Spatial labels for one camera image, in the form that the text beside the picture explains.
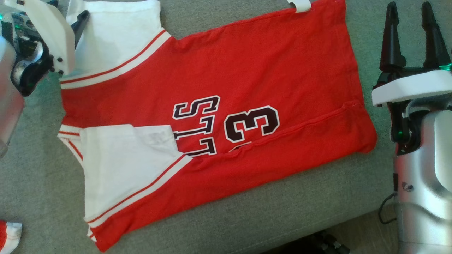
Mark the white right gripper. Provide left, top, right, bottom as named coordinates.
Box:
left=371, top=1, right=452, bottom=107

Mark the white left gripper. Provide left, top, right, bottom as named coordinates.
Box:
left=0, top=0, right=90, bottom=97

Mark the red white number jersey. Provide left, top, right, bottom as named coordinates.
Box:
left=58, top=0, right=378, bottom=252

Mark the red shorts white stripe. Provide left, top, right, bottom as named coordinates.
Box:
left=0, top=220, right=23, bottom=254

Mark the large grey sofa seat cushion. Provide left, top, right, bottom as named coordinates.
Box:
left=0, top=0, right=452, bottom=254

